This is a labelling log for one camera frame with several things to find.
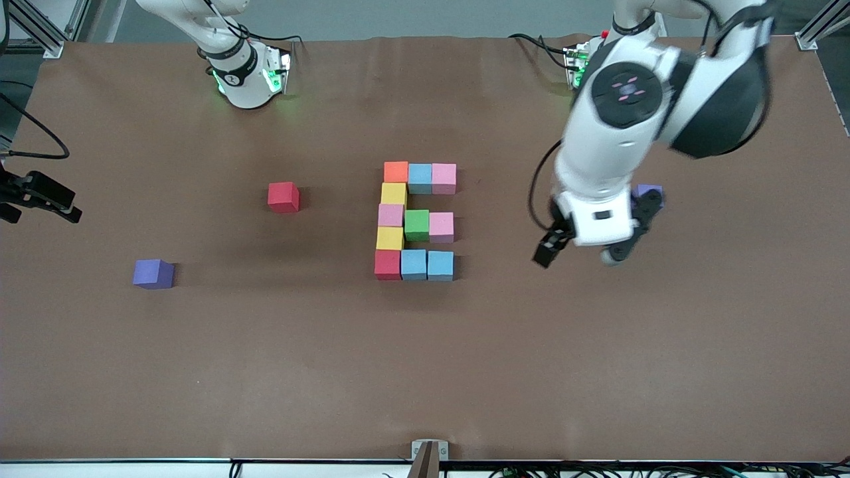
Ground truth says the red foam cube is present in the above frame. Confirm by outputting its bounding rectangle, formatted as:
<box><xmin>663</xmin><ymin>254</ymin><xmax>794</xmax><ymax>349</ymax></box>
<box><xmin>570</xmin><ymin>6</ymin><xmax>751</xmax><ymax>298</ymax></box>
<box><xmin>268</xmin><ymin>181</ymin><xmax>300</xmax><ymax>214</ymax></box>
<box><xmin>374</xmin><ymin>250</ymin><xmax>402</xmax><ymax>281</ymax></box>

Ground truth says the grey base connector plate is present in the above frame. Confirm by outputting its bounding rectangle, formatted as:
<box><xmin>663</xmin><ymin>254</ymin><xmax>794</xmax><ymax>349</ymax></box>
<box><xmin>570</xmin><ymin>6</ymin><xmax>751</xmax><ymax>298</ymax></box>
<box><xmin>563</xmin><ymin>44</ymin><xmax>592</xmax><ymax>91</ymax></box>
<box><xmin>264</xmin><ymin>48</ymin><xmax>293</xmax><ymax>94</ymax></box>

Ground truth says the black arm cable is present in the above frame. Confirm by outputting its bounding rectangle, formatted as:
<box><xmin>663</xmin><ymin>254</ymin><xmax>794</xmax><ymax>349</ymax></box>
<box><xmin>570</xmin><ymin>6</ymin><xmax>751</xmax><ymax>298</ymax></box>
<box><xmin>528</xmin><ymin>0</ymin><xmax>778</xmax><ymax>233</ymax></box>
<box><xmin>0</xmin><ymin>90</ymin><xmax>71</xmax><ymax>160</ymax></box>

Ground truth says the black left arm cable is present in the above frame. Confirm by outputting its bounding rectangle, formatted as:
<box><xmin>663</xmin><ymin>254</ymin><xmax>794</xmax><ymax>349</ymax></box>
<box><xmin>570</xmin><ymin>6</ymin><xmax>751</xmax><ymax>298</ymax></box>
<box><xmin>528</xmin><ymin>0</ymin><xmax>778</xmax><ymax>233</ymax></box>

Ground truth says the black base cable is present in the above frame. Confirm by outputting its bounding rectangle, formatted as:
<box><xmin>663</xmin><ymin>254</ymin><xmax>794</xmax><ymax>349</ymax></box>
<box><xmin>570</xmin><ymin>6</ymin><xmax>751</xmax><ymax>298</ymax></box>
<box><xmin>508</xmin><ymin>33</ymin><xmax>572</xmax><ymax>70</ymax></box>
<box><xmin>229</xmin><ymin>23</ymin><xmax>304</xmax><ymax>47</ymax></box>

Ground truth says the brown table mat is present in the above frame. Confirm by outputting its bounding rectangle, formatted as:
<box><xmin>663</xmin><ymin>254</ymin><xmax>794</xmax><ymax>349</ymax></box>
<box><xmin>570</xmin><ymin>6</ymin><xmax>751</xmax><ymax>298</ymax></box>
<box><xmin>0</xmin><ymin>33</ymin><xmax>850</xmax><ymax>463</ymax></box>

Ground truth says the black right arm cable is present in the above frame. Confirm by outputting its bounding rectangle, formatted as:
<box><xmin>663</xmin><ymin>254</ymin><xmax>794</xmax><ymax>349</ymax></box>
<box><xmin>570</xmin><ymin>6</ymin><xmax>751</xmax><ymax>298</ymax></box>
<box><xmin>0</xmin><ymin>90</ymin><xmax>71</xmax><ymax>160</ymax></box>

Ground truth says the aluminium frame profile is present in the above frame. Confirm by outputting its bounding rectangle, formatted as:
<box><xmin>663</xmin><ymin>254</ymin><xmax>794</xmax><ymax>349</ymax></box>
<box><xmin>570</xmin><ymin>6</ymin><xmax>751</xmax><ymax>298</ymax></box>
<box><xmin>796</xmin><ymin>0</ymin><xmax>850</xmax><ymax>52</ymax></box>
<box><xmin>0</xmin><ymin>0</ymin><xmax>90</xmax><ymax>59</ymax></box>

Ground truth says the blue foam cube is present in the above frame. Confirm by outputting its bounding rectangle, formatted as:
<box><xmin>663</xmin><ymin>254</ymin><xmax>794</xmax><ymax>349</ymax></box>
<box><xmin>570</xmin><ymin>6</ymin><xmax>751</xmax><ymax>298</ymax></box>
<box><xmin>400</xmin><ymin>250</ymin><xmax>428</xmax><ymax>281</ymax></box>
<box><xmin>427</xmin><ymin>250</ymin><xmax>455</xmax><ymax>282</ymax></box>
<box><xmin>408</xmin><ymin>163</ymin><xmax>434</xmax><ymax>195</ymax></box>

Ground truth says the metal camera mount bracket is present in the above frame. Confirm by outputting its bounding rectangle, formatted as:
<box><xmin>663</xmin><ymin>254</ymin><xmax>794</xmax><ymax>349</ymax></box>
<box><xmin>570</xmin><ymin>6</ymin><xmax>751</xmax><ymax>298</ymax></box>
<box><xmin>408</xmin><ymin>439</ymin><xmax>450</xmax><ymax>478</ymax></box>

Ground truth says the green foam cube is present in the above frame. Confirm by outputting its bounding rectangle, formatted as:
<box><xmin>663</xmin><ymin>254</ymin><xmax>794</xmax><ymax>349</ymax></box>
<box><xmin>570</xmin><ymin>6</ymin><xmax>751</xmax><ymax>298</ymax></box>
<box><xmin>404</xmin><ymin>209</ymin><xmax>431</xmax><ymax>242</ymax></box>

